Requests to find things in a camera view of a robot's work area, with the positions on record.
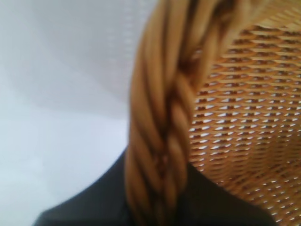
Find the brown woven wicker basket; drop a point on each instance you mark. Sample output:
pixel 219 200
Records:
pixel 235 106

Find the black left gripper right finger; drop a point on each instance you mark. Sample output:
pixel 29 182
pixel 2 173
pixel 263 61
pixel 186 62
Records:
pixel 211 207

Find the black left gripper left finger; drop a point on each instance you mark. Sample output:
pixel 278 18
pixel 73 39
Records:
pixel 94 200

